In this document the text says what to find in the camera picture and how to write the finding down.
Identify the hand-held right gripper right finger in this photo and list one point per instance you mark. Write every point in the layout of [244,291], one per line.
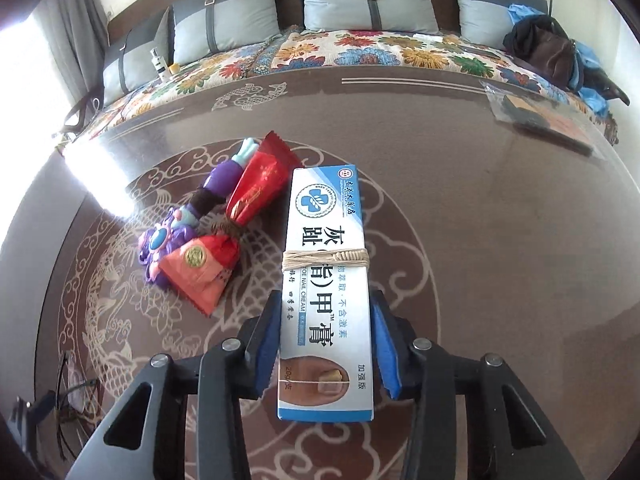
[385,355]

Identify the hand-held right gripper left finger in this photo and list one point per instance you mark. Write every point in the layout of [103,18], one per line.
[262,355]

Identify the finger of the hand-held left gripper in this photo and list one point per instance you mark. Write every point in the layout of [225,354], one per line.
[22,425]

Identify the tan rubber band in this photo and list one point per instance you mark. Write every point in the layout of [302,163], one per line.
[325,259]

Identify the blue white cream box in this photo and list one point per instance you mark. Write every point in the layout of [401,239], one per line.
[325,220]

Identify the brown patterned glass desktop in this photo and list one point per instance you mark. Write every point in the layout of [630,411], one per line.
[475,235]

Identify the orange red packet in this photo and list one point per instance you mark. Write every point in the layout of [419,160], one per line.
[200,270]

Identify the red foil packet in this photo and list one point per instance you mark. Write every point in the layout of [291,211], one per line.
[260,180]

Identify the purple toy figure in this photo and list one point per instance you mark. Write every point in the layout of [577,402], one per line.
[215,185]

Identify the clear plastic bag with card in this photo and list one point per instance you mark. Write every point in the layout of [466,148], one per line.
[550,120]

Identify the small yellow jar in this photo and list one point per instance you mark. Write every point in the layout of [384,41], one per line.
[174,68]

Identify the floral blanket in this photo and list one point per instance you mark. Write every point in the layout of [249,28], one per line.
[350,50]

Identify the small white bottle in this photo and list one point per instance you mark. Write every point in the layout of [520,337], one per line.
[160,65]

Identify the brown handbag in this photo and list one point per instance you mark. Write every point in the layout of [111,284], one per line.
[550,55]

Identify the dark brown bag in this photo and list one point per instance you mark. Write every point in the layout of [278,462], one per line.
[530,30]

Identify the grey curtain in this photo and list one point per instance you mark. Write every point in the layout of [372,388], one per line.
[70,35]

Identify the black thin-frame eyeglasses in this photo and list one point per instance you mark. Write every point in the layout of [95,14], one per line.
[80,388]

